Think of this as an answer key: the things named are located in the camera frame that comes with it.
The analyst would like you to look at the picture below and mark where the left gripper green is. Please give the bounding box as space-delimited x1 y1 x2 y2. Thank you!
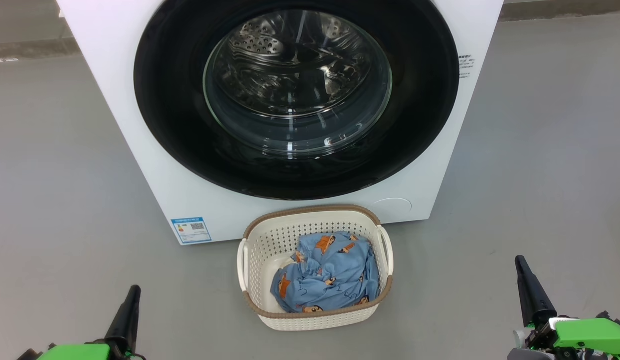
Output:
17 285 142 360

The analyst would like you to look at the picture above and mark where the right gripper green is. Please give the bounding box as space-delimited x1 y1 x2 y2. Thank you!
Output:
507 255 620 360

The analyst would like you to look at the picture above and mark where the blue cartoon print shirt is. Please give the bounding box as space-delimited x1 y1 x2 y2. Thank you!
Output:
292 231 381 301

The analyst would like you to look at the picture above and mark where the black round glass washer door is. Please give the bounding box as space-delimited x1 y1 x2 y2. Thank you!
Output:
134 0 461 201

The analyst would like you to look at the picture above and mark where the white front-load washing machine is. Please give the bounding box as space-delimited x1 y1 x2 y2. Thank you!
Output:
56 0 505 246

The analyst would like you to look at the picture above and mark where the stainless steel washing machine drum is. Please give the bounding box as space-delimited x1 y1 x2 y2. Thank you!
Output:
210 10 391 121

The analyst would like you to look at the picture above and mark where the blue energy label sticker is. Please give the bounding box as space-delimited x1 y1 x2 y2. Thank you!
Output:
171 216 212 245

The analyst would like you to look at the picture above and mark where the cream perforated laundry basket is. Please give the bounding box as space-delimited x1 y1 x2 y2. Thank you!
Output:
236 204 395 332

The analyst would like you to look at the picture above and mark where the round drain filter cover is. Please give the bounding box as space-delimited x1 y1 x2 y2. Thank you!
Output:
372 198 412 222

